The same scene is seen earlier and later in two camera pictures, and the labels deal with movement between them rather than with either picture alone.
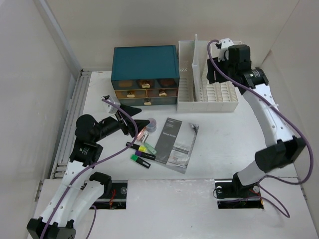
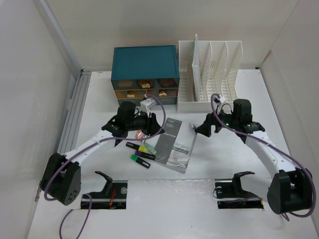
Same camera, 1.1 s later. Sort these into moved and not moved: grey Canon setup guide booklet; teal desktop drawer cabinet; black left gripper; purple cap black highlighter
Moved: black left gripper
Not moved: teal desktop drawer cabinet; grey Canon setup guide booklet; purple cap black highlighter
